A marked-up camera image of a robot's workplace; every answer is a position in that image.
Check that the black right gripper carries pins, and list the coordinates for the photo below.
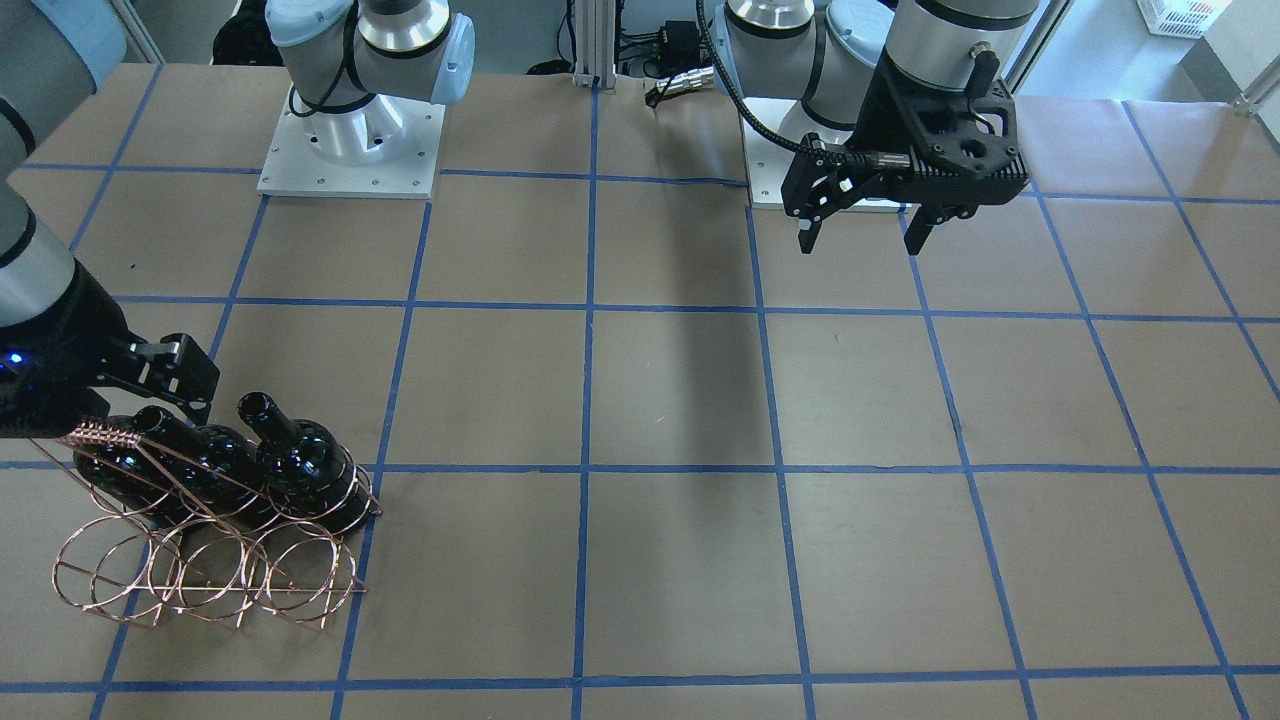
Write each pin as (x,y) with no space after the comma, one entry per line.
(62,335)

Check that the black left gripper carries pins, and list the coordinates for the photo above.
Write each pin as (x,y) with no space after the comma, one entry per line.
(876,122)

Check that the dark wine bottle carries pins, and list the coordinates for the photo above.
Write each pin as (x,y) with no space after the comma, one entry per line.
(215,464)

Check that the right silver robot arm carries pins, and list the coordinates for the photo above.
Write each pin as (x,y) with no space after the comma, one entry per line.
(339,56)

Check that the far wine bottle in basket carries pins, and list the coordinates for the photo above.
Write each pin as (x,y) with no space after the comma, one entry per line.
(115,475)

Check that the wine bottle in basket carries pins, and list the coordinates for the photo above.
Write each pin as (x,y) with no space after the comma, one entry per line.
(115,475)
(308,474)

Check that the near wine bottle in basket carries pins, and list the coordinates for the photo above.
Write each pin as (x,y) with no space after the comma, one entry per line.
(308,474)

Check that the white plastic basket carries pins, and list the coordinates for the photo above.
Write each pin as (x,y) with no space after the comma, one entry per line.
(1180,19)

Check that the copper wire wine basket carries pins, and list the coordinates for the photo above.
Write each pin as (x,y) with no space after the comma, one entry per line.
(124,567)

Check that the aluminium frame post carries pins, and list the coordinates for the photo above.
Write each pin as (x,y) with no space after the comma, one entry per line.
(595,44)

